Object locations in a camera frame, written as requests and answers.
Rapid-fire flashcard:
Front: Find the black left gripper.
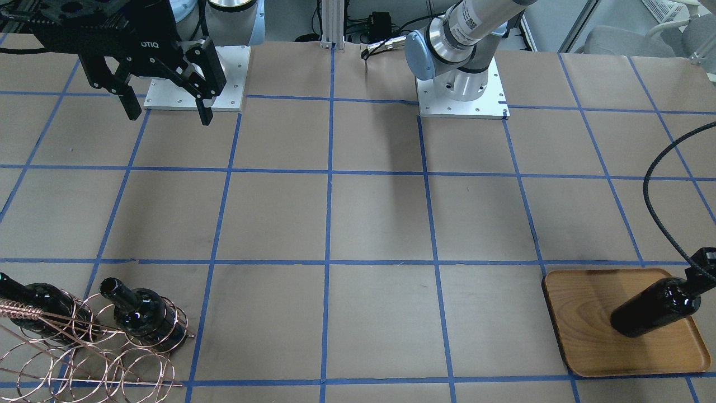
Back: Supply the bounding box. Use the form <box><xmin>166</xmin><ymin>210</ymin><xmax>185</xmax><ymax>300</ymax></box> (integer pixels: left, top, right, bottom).
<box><xmin>685</xmin><ymin>247</ymin><xmax>715</xmax><ymax>283</ymax></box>

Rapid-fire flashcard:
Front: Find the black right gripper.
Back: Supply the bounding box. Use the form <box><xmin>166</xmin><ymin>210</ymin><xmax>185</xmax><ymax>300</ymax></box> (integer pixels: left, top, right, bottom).
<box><xmin>22</xmin><ymin>1</ymin><xmax>226</xmax><ymax>126</ymax></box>

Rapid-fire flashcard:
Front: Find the dark wine bottle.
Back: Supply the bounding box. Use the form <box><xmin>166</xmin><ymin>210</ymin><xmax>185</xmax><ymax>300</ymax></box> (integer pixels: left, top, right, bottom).
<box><xmin>1</xmin><ymin>273</ymin><xmax>92</xmax><ymax>346</ymax></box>
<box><xmin>100</xmin><ymin>277</ymin><xmax>187</xmax><ymax>354</ymax></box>
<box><xmin>610</xmin><ymin>277</ymin><xmax>701</xmax><ymax>338</ymax></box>

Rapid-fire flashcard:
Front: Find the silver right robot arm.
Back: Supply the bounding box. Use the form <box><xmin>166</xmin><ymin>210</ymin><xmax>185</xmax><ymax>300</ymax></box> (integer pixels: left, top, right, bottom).
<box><xmin>2</xmin><ymin>1</ymin><xmax>265</xmax><ymax>125</ymax></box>

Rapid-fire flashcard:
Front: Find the wooden tray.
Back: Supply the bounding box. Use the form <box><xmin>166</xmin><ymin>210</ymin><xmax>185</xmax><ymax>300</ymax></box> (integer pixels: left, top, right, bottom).
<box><xmin>542</xmin><ymin>268</ymin><xmax>713</xmax><ymax>378</ymax></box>

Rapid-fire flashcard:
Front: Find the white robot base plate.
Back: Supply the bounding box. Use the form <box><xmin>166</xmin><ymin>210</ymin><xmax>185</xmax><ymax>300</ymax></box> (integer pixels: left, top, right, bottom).
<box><xmin>143</xmin><ymin>45</ymin><xmax>252</xmax><ymax>113</ymax></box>
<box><xmin>415</xmin><ymin>57</ymin><xmax>511</xmax><ymax>120</ymax></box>

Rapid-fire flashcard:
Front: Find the black braided cable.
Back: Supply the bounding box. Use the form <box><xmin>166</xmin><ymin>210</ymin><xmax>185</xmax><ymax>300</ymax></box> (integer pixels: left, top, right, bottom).
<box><xmin>643</xmin><ymin>121</ymin><xmax>716</xmax><ymax>259</ymax></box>

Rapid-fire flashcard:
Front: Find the aluminium frame post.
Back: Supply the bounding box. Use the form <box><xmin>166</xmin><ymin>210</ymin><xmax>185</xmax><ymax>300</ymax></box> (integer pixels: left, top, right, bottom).
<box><xmin>319</xmin><ymin>0</ymin><xmax>346</xmax><ymax>53</ymax></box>

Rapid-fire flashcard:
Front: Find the copper wire bottle basket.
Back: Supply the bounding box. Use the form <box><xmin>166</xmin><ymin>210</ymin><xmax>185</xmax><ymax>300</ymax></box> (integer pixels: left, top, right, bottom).
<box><xmin>2</xmin><ymin>294</ymin><xmax>187</xmax><ymax>402</ymax></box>

